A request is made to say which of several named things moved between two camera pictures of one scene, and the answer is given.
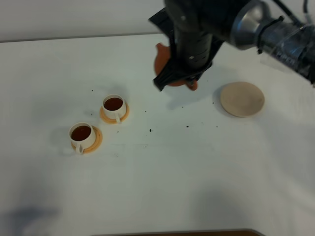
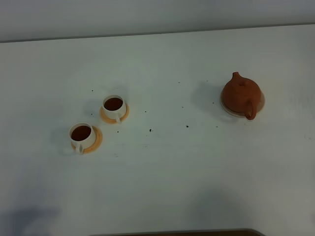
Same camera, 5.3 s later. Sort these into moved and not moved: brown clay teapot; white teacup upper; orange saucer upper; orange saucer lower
Moved: brown clay teapot
Not moved: orange saucer upper; white teacup upper; orange saucer lower
